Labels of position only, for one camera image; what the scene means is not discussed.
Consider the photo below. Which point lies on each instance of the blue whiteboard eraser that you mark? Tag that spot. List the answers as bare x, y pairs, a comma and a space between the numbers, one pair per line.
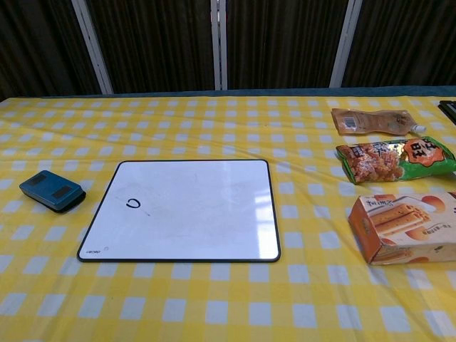
50, 191

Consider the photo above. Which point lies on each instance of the yellow white checkered tablecloth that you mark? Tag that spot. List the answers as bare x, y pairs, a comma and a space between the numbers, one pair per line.
213, 303

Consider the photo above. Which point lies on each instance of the brown spouted pouch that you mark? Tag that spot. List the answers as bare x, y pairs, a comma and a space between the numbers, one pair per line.
370, 121

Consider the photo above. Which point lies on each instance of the green orange snack bag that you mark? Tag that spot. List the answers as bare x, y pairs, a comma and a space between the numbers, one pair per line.
392, 160

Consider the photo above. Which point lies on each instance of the orange biscuit box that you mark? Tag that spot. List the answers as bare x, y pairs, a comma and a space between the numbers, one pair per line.
402, 228

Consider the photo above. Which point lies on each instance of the black flat device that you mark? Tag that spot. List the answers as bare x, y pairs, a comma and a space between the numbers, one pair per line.
449, 108

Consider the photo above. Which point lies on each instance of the white whiteboard with black frame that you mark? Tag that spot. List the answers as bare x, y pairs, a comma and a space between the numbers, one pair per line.
185, 213

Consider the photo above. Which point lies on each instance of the white frame post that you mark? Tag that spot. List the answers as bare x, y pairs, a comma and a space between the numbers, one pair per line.
219, 44
93, 46
343, 42

